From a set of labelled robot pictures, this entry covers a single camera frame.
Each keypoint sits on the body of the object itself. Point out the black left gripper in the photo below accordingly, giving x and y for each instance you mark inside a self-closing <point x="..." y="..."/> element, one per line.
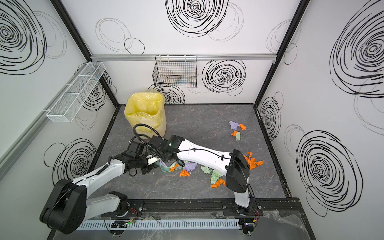
<point x="147" y="161"/>

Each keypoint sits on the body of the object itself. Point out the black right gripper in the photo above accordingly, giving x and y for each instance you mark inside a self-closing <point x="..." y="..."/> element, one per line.
<point x="154" y="143"/>

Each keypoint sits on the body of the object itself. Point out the green dustpan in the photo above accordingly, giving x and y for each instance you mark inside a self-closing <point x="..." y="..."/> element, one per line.
<point x="159" y="163"/>

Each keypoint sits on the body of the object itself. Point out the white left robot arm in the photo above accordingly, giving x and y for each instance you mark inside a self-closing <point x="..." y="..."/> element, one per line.
<point x="70" y="202"/>

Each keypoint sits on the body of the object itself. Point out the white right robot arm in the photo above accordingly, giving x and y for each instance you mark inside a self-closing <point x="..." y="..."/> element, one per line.
<point x="232" y="165"/>

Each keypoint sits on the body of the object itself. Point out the orange paper scrap near bin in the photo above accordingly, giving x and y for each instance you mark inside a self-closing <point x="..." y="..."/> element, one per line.
<point x="174" y="167"/>

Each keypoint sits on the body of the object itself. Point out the orange paper scrap centre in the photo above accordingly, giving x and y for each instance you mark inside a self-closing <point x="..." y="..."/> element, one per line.
<point x="184" y="173"/>

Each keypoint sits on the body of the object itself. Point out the small purple paper scrap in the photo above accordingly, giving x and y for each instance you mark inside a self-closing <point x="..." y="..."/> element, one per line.
<point x="190" y="167"/>

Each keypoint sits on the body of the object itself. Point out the small green paper scrap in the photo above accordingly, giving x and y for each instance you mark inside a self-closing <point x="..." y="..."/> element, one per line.
<point x="206" y="170"/>

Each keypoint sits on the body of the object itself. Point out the green paper scrap front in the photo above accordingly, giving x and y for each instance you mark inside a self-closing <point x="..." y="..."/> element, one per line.
<point x="215" y="176"/>

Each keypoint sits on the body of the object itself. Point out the beige bin with yellow bag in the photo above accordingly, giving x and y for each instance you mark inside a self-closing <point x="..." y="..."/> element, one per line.
<point x="148" y="108"/>

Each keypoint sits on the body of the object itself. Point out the orange paper scrap front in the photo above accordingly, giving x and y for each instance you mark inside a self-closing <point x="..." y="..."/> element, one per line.
<point x="218" y="183"/>

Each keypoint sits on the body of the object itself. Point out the light green paper scrap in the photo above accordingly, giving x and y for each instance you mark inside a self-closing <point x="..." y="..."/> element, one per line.
<point x="238" y="136"/>

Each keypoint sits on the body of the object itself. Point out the small orange paper scrap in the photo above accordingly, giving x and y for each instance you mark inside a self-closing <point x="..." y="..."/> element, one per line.
<point x="243" y="127"/>

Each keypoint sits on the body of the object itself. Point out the orange paper scrap right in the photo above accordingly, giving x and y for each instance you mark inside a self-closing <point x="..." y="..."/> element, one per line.
<point x="252" y="162"/>

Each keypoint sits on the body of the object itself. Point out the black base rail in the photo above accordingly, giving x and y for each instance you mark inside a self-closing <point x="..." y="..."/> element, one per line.
<point x="227" y="207"/>

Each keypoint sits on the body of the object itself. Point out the black wire basket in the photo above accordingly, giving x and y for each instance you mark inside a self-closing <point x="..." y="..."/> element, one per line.
<point x="175" y="70"/>

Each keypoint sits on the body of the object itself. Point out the white slotted cable duct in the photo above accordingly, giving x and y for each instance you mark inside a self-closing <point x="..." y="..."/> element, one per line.
<point x="194" y="224"/>

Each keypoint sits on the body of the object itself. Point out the clear wall shelf tray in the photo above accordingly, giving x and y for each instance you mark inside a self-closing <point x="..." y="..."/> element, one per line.
<point x="83" y="92"/>

